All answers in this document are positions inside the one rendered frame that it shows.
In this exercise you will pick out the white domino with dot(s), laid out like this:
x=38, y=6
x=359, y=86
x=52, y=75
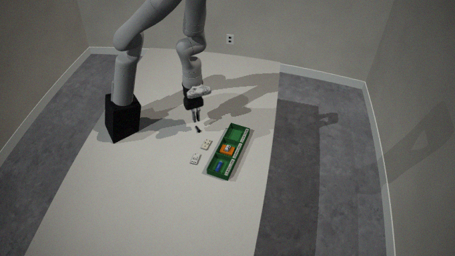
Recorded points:
x=195, y=158
x=206, y=144

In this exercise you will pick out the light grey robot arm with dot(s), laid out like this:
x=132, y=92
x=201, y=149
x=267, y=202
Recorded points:
x=129, y=39

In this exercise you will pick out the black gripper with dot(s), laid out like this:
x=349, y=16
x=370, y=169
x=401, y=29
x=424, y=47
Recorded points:
x=192, y=88

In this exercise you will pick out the green rack of labelled bins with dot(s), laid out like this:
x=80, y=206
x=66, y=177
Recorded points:
x=235, y=136

